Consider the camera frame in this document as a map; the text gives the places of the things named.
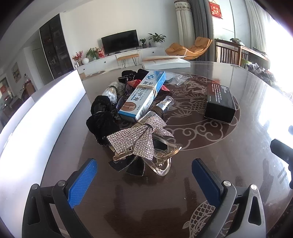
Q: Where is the flat white carton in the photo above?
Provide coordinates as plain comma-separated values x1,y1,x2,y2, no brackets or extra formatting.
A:
141,55,191,69

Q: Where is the wooden chair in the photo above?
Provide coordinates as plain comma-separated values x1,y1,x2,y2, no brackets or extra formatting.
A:
215,39,249,67

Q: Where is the red snack packet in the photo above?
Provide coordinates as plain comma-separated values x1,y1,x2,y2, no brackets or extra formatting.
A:
128,79,170,92

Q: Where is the grey curtain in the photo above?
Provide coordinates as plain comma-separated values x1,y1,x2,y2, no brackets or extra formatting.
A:
191,0,214,61

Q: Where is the white standing air conditioner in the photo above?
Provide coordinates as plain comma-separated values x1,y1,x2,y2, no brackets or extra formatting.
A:
174,0,195,43

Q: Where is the rhinestone bow hair clip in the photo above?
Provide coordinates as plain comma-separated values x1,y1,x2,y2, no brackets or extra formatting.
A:
106,114,174,161

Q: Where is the white vase with red flowers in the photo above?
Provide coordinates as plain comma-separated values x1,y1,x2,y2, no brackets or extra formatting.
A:
73,51,89,67

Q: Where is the framed wall painting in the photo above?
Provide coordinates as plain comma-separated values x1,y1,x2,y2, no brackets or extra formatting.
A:
11,62,21,83

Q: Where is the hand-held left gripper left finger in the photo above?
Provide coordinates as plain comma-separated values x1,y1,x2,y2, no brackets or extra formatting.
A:
22,158,99,238

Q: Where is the bushy potted green plant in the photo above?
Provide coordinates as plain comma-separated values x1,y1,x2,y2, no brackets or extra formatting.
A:
86,48,101,61

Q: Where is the dark glass display cabinet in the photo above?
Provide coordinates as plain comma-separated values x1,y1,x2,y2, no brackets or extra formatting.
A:
39,12,74,80

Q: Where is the pile of assorted clutter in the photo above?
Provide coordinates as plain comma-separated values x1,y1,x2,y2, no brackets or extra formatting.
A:
246,62,280,85

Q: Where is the large potted green plant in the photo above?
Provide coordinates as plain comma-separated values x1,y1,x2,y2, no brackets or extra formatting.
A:
148,33,167,48

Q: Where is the black cardboard box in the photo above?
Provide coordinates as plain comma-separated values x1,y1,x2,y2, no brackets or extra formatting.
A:
204,82,237,124

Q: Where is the wooden side table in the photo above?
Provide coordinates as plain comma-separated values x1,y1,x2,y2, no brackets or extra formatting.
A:
240,44,270,69

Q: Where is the black scrunchie with white stitching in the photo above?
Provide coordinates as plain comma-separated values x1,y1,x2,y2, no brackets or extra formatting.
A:
118,69,147,83

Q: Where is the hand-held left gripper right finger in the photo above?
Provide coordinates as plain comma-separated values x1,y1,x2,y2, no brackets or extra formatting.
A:
192,158,267,238

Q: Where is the blue and white medicine box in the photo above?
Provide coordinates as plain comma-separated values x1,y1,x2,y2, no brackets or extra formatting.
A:
118,70,166,122

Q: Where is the flat screen television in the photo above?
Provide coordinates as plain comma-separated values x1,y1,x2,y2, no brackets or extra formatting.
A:
101,29,140,55

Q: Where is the brown pump spray bottle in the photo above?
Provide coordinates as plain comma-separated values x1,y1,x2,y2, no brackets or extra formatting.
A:
131,96,175,129

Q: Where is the clear plastic bag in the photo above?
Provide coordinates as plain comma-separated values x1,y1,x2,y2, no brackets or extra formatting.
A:
165,71,191,86

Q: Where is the white sheer curtain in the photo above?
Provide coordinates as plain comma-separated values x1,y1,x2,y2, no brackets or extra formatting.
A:
245,0,268,51

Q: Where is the orange lounge chair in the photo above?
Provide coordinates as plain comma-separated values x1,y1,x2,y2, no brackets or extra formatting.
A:
165,37,213,60

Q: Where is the white television cabinet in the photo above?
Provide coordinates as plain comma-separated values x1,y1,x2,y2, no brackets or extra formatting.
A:
74,47,166,74

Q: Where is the bag of cotton swabs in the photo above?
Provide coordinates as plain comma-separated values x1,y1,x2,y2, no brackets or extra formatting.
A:
102,81,125,103

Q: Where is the red wall hanging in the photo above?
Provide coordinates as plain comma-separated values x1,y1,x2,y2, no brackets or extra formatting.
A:
209,1,223,19

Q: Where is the clear plastic claw hair clip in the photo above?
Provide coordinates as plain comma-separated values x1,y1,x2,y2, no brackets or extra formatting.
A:
112,135,183,176

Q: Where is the stool with orange seat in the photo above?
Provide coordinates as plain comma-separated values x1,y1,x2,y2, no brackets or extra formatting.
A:
116,53,140,68

